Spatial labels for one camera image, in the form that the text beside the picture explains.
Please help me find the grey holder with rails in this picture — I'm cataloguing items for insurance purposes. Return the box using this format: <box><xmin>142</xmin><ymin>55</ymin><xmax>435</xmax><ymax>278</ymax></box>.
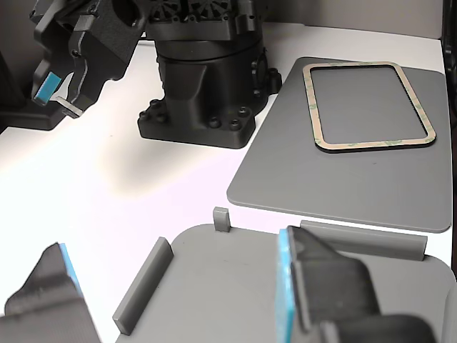
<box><xmin>112</xmin><ymin>206</ymin><xmax>457</xmax><ymax>343</ymax></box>

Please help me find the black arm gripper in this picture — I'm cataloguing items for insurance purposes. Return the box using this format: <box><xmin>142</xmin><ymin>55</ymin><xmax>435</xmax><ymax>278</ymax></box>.
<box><xmin>33</xmin><ymin>0</ymin><xmax>147</xmax><ymax>117</ymax></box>

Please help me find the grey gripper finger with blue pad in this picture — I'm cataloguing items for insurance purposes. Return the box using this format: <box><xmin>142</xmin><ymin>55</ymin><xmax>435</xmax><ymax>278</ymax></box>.
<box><xmin>0</xmin><ymin>242</ymin><xmax>101</xmax><ymax>343</ymax></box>
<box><xmin>276</xmin><ymin>224</ymin><xmax>440</xmax><ymax>343</ymax></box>

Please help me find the tan rectangular frame green print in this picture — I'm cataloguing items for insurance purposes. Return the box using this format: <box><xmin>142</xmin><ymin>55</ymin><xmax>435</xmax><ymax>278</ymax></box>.
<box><xmin>302</xmin><ymin>61</ymin><xmax>437</xmax><ymax>154</ymax></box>

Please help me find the black six-joint robot arm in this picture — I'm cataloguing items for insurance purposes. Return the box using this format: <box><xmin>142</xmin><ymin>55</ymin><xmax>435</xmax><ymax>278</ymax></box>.
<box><xmin>110</xmin><ymin>0</ymin><xmax>283</xmax><ymax>151</ymax></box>

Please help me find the grey flat tray plate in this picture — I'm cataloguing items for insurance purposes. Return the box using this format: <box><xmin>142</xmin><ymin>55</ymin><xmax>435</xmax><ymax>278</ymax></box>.
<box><xmin>226</xmin><ymin>55</ymin><xmax>453</xmax><ymax>235</ymax></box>

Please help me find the black vertical post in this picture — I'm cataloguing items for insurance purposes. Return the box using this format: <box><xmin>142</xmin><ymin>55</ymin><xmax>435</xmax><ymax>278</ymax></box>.
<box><xmin>441</xmin><ymin>0</ymin><xmax>457</xmax><ymax>119</ymax></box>

